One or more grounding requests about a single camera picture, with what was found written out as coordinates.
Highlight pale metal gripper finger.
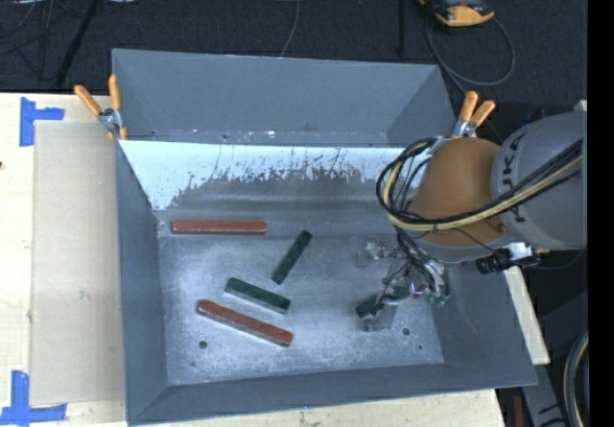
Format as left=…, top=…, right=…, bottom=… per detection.
left=363, top=297, right=400, bottom=333
left=355, top=240, right=390, bottom=270

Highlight grey metal bin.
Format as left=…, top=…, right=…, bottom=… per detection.
left=110, top=48, right=539, bottom=424

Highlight dark green flat block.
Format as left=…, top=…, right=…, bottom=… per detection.
left=271, top=229, right=314, bottom=286
left=224, top=276, right=293, bottom=316

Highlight red-brown flat block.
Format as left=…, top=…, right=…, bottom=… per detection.
left=170, top=219, right=269, bottom=237
left=196, top=298, right=295, bottom=348

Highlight pale wood flat board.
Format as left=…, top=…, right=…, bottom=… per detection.
left=29, top=120, right=128, bottom=408

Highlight black cylinder on white bracket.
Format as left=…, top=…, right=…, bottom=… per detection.
left=475, top=242, right=542, bottom=275

